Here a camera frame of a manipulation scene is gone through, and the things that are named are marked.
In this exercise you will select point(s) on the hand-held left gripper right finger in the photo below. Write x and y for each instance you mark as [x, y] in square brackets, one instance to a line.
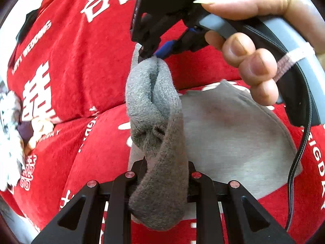
[200, 183]

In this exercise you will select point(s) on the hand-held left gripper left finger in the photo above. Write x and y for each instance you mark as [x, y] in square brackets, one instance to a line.
[127, 183]

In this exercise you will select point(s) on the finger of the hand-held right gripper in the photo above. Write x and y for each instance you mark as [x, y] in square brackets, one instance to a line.
[151, 40]
[165, 50]

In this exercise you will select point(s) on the grey knit sock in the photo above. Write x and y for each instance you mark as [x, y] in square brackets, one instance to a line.
[157, 144]

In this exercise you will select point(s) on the grey garment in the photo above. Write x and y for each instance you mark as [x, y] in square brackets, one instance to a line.
[228, 132]

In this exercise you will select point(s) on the person's right hand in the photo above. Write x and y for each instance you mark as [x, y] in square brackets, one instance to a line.
[254, 2]

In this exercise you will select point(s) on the red printed blanket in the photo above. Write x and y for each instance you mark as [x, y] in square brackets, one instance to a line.
[76, 56]

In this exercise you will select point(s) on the cream cloth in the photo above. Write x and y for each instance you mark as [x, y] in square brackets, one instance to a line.
[42, 128]

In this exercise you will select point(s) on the purple cloth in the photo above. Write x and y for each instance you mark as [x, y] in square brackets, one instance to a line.
[25, 132]

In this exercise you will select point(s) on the black cloth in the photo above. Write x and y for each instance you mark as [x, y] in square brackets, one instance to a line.
[28, 22]

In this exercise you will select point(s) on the pale floral cloth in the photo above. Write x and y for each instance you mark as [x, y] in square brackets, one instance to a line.
[10, 137]

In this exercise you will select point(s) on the pink elastic band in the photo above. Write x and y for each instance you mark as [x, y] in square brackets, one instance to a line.
[292, 59]

